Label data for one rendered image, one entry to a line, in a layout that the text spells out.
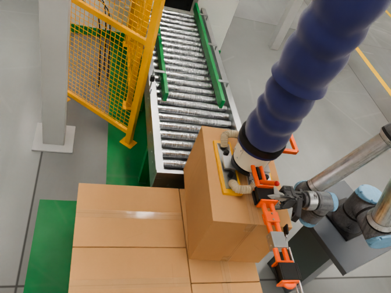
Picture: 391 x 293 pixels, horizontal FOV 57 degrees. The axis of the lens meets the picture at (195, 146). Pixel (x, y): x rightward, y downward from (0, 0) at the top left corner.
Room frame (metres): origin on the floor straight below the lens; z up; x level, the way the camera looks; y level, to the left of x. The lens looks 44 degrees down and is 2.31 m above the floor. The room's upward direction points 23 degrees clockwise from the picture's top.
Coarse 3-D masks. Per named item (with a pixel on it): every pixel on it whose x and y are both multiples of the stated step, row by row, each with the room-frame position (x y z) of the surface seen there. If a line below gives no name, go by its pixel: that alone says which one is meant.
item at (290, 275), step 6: (276, 264) 0.78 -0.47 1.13; (282, 264) 0.78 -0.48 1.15; (288, 264) 0.79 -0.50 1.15; (276, 270) 0.77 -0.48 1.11; (282, 270) 0.76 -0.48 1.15; (288, 270) 0.77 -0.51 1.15; (294, 270) 0.78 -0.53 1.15; (276, 276) 0.75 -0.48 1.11; (282, 276) 0.73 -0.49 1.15; (288, 276) 0.74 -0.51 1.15; (294, 276) 0.75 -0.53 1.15; (282, 282) 0.71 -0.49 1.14; (288, 282) 0.72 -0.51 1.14; (294, 282) 0.73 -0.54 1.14
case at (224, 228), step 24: (192, 168) 1.39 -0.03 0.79; (216, 168) 1.25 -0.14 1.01; (192, 192) 1.26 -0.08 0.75; (216, 192) 1.11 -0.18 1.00; (192, 216) 1.13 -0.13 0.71; (216, 216) 0.98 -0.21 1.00; (240, 216) 1.03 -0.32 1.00; (288, 216) 1.14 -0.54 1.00; (192, 240) 1.02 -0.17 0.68; (216, 240) 0.98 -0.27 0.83; (240, 240) 1.02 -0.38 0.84; (264, 240) 1.06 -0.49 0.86
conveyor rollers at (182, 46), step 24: (168, 24) 3.27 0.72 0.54; (192, 24) 3.46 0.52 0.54; (168, 48) 2.85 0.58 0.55; (192, 48) 3.03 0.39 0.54; (168, 72) 2.51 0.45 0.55; (192, 72) 2.67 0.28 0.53; (168, 96) 2.24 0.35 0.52; (192, 96) 2.34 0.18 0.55; (192, 120) 2.07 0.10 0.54; (216, 120) 2.17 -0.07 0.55; (168, 144) 1.73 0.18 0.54; (192, 144) 1.82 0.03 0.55
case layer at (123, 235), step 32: (96, 192) 1.15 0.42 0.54; (128, 192) 1.23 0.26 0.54; (160, 192) 1.32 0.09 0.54; (96, 224) 0.96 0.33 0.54; (128, 224) 1.04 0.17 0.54; (160, 224) 1.12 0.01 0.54; (96, 256) 0.80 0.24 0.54; (128, 256) 0.87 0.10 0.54; (160, 256) 0.94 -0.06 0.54; (96, 288) 0.66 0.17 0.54; (128, 288) 0.72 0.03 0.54; (160, 288) 0.78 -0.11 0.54; (192, 288) 0.84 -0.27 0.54; (224, 288) 0.91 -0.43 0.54; (256, 288) 0.98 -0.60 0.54
